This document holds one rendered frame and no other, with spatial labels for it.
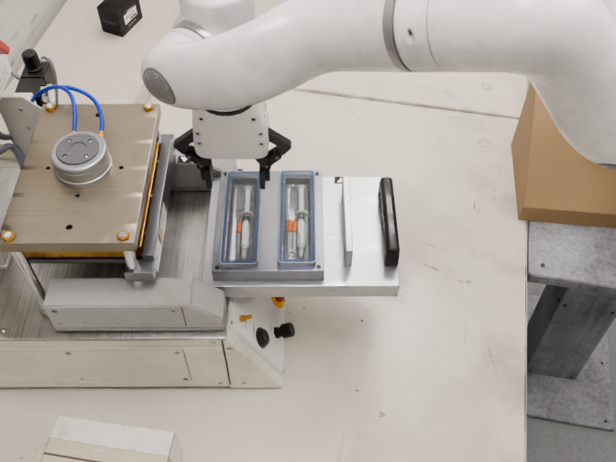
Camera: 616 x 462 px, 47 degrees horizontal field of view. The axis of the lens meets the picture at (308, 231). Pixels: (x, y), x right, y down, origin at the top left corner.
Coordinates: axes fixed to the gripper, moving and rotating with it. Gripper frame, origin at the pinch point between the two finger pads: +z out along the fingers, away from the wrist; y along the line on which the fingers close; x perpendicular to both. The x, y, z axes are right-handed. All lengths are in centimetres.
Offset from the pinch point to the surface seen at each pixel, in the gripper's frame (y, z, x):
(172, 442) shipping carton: 9.2, 25.4, 29.8
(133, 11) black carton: 32, 26, -77
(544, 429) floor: -75, 109, -8
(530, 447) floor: -70, 109, -2
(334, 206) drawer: -14.6, 12.1, -4.4
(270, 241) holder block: -4.8, 9.6, 4.7
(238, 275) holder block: -0.3, 10.7, 10.2
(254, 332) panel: -2.0, 23.6, 12.2
